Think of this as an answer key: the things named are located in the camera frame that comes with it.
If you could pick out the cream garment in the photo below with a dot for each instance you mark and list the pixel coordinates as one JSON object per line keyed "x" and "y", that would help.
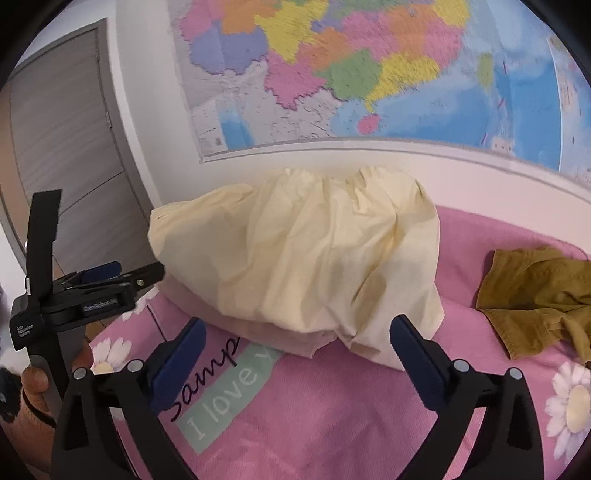
{"x": 300, "y": 258}

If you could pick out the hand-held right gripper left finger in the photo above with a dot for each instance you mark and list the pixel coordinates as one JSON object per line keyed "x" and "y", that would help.
{"x": 180, "y": 364}

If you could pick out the person's left hand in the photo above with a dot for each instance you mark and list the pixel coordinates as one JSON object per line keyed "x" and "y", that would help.
{"x": 34, "y": 387}

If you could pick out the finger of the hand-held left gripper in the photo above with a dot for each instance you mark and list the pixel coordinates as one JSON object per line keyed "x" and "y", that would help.
{"x": 147, "y": 274}
{"x": 104, "y": 270}

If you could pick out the person's left forearm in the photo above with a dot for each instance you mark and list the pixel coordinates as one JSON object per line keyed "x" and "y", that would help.
{"x": 32, "y": 438}

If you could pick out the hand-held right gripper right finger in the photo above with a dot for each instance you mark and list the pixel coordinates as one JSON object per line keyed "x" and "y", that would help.
{"x": 415, "y": 360}

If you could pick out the pink floral bedsheet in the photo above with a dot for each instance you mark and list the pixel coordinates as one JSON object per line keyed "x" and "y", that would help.
{"x": 323, "y": 415}

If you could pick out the colourful wall map poster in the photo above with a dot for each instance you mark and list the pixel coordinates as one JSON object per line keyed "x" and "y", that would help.
{"x": 369, "y": 69}

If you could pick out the grey door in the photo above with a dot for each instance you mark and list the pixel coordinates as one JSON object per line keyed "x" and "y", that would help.
{"x": 69, "y": 138}

